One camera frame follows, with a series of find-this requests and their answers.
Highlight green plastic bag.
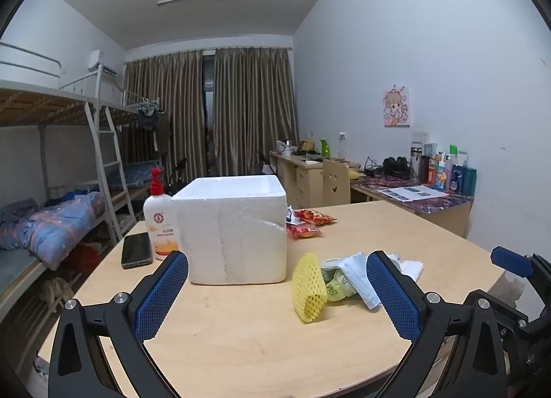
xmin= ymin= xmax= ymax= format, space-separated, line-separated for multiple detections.
xmin=321 ymin=257 xmax=359 ymax=302

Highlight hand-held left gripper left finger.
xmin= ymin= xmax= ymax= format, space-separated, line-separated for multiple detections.
xmin=48 ymin=250 xmax=190 ymax=398

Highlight white paper sheets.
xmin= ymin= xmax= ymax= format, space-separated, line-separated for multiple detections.
xmin=378 ymin=185 xmax=449 ymax=201

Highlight cartoon wall poster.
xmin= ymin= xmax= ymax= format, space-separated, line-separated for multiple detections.
xmin=382 ymin=86 xmax=410 ymax=127

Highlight brown curtain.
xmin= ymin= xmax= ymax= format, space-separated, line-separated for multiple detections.
xmin=214 ymin=48 xmax=299 ymax=177
xmin=124 ymin=50 xmax=206 ymax=179

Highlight wooden desk with patterned mat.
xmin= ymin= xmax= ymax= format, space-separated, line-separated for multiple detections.
xmin=350 ymin=170 xmax=475 ymax=238

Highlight blue patterned quilt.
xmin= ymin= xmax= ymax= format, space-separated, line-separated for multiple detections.
xmin=0 ymin=191 xmax=106 ymax=270

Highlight plain wooden desk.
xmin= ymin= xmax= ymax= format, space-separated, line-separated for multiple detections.
xmin=270 ymin=150 xmax=361 ymax=209

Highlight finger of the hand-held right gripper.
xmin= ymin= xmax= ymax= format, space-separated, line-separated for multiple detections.
xmin=490 ymin=246 xmax=551 ymax=284
xmin=467 ymin=290 xmax=529 ymax=330

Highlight beige cloth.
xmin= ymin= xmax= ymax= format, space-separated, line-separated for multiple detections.
xmin=39 ymin=277 xmax=75 ymax=309

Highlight pale grey cloth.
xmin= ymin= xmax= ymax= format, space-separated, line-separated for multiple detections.
xmin=340 ymin=252 xmax=382 ymax=311

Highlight white air conditioner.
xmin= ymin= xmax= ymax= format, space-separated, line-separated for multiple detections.
xmin=87 ymin=50 xmax=118 ymax=76

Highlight metal bunk bed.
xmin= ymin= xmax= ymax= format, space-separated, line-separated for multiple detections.
xmin=0 ymin=41 xmax=145 ymax=381
xmin=99 ymin=66 xmax=173 ymax=209

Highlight row of toiletry bottles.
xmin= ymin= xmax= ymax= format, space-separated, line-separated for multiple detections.
xmin=409 ymin=144 xmax=478 ymax=195

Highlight black folding chair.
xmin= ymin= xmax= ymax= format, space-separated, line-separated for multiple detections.
xmin=166 ymin=157 xmax=190 ymax=197

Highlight white foam box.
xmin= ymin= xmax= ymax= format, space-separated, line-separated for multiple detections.
xmin=171 ymin=175 xmax=288 ymax=285

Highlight blue plaid mattress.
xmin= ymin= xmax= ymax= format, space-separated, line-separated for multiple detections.
xmin=105 ymin=160 xmax=163 ymax=190

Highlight black headphones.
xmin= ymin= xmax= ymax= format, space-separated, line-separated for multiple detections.
xmin=382 ymin=157 xmax=410 ymax=178

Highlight white bunk ladder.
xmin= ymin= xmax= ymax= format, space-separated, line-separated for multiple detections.
xmin=84 ymin=101 xmax=130 ymax=244

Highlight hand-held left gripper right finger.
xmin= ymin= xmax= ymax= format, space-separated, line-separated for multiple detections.
xmin=365 ymin=250 xmax=506 ymax=398

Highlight dark hanging clothes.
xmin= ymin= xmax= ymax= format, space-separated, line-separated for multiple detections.
xmin=137 ymin=107 xmax=173 ymax=154

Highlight white tissue paper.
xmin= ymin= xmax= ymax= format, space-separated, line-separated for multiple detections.
xmin=388 ymin=253 xmax=425 ymax=283

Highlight wooden chair with smiley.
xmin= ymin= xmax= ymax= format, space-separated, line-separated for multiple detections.
xmin=322 ymin=159 xmax=351 ymax=206

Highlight red cloth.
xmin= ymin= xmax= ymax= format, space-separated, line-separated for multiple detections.
xmin=64 ymin=243 xmax=102 ymax=275

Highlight yellow foam fruit net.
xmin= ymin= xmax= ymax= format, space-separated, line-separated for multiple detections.
xmin=292 ymin=252 xmax=329 ymax=324

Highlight black smartphone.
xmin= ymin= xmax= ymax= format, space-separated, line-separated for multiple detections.
xmin=121 ymin=233 xmax=154 ymax=270

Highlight white pump lotion bottle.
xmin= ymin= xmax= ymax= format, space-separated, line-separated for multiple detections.
xmin=143 ymin=168 xmax=180 ymax=262

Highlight pile of desk items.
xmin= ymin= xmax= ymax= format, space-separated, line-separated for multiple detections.
xmin=275 ymin=139 xmax=323 ymax=163

